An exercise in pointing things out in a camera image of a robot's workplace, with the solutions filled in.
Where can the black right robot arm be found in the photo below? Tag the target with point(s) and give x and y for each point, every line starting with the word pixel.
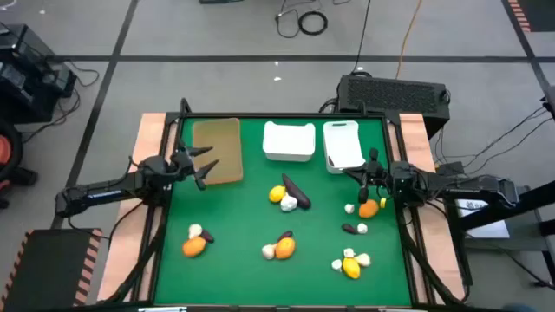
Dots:
pixel 477 184

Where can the wide white plastic basket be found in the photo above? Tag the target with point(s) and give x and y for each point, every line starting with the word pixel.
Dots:
pixel 288 141

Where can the small purple eggplant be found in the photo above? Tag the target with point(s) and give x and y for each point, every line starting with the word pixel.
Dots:
pixel 348 228
pixel 207 236
pixel 285 235

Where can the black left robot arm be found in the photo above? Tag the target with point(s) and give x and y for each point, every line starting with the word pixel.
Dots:
pixel 108 190

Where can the black computer case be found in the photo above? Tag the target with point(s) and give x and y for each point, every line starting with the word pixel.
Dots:
pixel 390 95

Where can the brown rectangular basket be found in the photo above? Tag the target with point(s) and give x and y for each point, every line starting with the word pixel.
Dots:
pixel 221 138

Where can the orange mandarin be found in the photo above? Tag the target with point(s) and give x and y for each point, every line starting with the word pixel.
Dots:
pixel 193 247
pixel 368 209
pixel 285 248

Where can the black electronics box stack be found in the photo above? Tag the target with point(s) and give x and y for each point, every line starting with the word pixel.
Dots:
pixel 26 78

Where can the yellow lemon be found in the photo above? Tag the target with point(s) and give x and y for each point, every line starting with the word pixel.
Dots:
pixel 351 268
pixel 277 194

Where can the red and black vacuum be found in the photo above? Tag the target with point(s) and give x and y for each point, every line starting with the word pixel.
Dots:
pixel 8 151

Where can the black orange-striped floor mat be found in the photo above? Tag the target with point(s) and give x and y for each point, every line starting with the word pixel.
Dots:
pixel 539 13
pixel 47 268

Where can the silver metal bracket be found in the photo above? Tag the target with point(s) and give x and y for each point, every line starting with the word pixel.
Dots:
pixel 162 309

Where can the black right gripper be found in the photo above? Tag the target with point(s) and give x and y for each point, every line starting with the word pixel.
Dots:
pixel 396 177

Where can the black diagonal beam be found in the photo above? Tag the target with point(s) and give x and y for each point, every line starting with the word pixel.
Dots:
pixel 535 198

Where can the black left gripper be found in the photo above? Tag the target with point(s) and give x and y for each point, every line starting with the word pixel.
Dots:
pixel 184 162

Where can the green table mat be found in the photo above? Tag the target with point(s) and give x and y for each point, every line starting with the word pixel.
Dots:
pixel 243 216

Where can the white printed paper sheet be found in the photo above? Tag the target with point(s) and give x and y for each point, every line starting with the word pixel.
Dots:
pixel 485 227

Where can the small black power box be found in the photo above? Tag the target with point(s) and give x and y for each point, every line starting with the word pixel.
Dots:
pixel 451 168

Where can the light wooden side board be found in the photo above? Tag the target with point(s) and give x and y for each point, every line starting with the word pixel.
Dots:
pixel 149 130
pixel 414 134

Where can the large purple eggplant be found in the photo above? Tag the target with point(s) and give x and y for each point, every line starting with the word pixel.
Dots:
pixel 296 191

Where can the narrow white plastic basket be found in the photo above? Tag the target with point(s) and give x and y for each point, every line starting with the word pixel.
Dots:
pixel 342 143

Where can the small white garlic bulb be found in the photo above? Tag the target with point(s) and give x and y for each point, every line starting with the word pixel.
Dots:
pixel 349 208
pixel 336 264
pixel 349 252
pixel 362 228

